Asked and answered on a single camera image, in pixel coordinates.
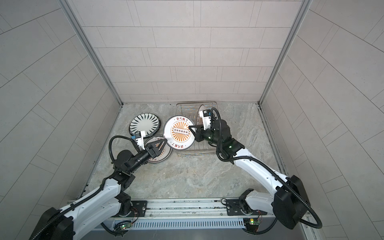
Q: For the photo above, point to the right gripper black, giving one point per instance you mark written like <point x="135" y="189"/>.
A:
<point x="200" y="129"/>

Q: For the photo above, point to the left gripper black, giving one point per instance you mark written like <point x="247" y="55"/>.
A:
<point x="149" y="147"/>

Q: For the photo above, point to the orange sunburst plate front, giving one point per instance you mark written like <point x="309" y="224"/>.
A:
<point x="166" y="153"/>

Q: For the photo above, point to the orange pattern plate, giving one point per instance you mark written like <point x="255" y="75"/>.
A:
<point x="199" y="115"/>
<point x="177" y="133"/>

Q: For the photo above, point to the black white striped plate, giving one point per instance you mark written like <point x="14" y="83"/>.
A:
<point x="150" y="123"/>

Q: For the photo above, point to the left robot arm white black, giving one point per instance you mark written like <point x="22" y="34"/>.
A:
<point x="74" y="221"/>

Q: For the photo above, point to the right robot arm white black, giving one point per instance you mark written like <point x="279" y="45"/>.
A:
<point x="288" y="200"/>

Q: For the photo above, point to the left circuit board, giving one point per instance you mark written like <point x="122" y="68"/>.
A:
<point x="122" y="227"/>

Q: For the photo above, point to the circuit board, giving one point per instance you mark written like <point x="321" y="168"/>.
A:
<point x="122" y="227"/>
<point x="251" y="225"/>

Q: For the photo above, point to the right circuit board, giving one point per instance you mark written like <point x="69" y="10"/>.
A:
<point x="251" y="225"/>

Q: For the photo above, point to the right corner aluminium profile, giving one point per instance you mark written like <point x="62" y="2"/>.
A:
<point x="305" y="5"/>

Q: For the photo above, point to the corner aluminium profile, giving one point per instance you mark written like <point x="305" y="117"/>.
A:
<point x="305" y="5"/>
<point x="88" y="47"/>

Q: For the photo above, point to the left corner aluminium profile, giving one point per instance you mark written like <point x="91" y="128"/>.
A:
<point x="88" y="47"/>

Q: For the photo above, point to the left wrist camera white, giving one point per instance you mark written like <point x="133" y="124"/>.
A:
<point x="140" y="142"/>

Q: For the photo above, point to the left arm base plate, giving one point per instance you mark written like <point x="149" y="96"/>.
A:
<point x="132" y="209"/>

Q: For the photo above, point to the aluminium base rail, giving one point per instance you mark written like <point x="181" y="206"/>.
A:
<point x="204" y="210"/>

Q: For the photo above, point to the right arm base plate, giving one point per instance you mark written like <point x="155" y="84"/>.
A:
<point x="236" y="207"/>

